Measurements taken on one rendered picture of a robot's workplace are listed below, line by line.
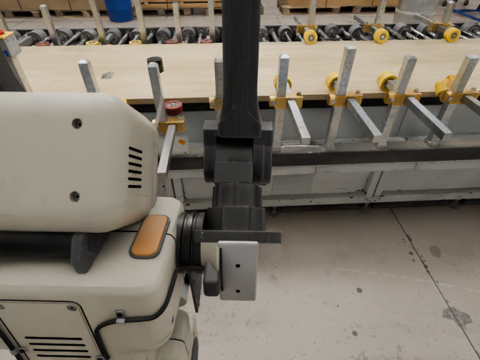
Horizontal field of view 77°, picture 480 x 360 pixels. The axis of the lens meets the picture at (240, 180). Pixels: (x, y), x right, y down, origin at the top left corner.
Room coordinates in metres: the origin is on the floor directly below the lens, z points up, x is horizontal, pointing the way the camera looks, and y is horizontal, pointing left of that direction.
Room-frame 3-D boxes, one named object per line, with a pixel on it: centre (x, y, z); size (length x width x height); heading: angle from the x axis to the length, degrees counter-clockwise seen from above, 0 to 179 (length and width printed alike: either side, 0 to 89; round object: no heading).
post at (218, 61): (1.17, 0.08, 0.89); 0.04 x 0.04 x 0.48; 3
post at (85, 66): (1.14, 0.58, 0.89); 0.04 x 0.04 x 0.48; 3
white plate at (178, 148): (1.13, 0.36, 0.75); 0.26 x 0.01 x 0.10; 93
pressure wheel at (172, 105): (1.23, 0.29, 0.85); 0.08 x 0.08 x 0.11
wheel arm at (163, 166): (1.03, 0.28, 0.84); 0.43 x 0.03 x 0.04; 3
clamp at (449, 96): (1.23, -0.94, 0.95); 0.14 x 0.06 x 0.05; 93
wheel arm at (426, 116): (1.15, -0.71, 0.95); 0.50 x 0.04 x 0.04; 3
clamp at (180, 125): (1.16, 0.31, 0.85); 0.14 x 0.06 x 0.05; 93
